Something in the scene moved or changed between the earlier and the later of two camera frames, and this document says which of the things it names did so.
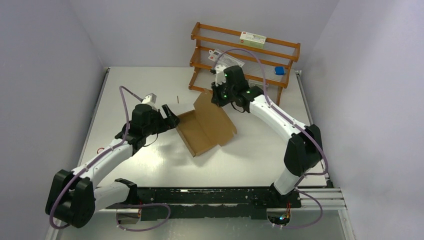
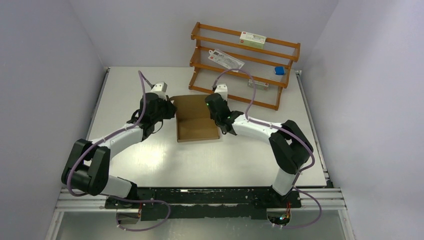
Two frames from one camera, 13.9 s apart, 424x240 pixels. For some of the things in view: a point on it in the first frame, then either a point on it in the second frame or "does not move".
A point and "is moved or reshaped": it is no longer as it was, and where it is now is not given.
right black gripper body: x=223 y=94 → x=216 y=120
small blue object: x=279 y=70 does not move
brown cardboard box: x=206 y=126 is moved or reshaped
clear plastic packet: x=220 y=57 does not move
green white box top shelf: x=252 y=39 does not move
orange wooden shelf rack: x=213 y=46 does not move
